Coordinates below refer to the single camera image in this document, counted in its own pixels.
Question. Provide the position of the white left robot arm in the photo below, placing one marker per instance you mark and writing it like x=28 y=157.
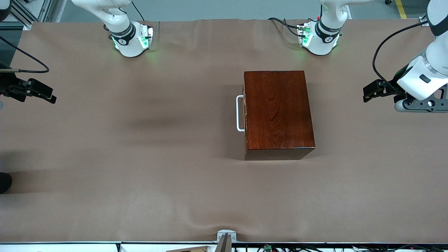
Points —
x=323 y=42

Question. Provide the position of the dark brown wooden cabinet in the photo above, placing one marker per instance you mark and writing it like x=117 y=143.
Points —
x=280 y=112

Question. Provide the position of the grey metal clamp bracket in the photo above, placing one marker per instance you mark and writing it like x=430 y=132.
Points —
x=226 y=235

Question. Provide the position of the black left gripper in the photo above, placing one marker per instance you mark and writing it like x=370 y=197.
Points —
x=393 y=87

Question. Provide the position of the brown cardboard piece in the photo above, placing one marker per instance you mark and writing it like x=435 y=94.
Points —
x=190 y=249

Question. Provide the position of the brown table mat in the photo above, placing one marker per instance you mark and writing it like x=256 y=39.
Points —
x=140 y=196

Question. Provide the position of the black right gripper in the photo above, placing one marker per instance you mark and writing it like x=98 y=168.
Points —
x=7 y=87

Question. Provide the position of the yellow floor tape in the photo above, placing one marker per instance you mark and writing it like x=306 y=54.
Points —
x=401 y=8

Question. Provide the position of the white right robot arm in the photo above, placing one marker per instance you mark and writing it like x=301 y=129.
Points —
x=122 y=35

